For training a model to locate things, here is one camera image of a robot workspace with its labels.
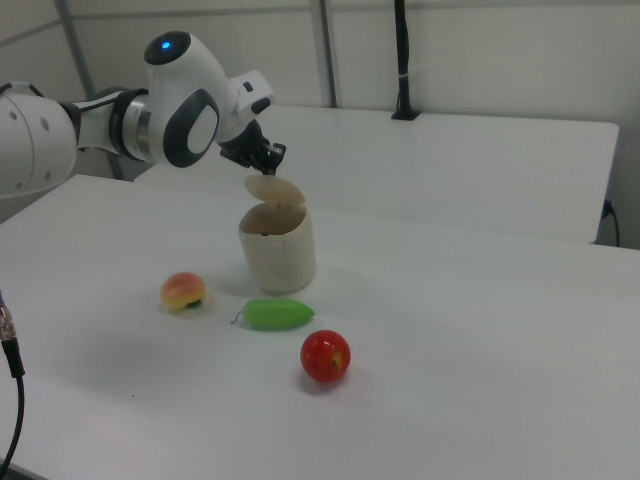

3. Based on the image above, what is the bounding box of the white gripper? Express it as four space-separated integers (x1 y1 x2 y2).
218 70 288 177

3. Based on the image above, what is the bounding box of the cream garbage bin with lid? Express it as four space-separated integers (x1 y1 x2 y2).
237 173 318 295

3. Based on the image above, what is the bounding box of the orange yellow toy peach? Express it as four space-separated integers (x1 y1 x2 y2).
159 271 207 315

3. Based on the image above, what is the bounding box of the green toy cucumber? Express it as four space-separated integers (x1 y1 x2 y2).
230 298 317 333

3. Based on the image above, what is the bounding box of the red toy apple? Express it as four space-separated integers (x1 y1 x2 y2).
299 329 352 384

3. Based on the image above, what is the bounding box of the black camera pole with base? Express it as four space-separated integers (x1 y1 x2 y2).
390 0 422 122

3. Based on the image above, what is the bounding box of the black cable with metal connector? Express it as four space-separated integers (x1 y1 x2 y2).
0 288 27 464

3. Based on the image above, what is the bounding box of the black hanging power cable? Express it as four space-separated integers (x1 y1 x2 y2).
601 198 622 247

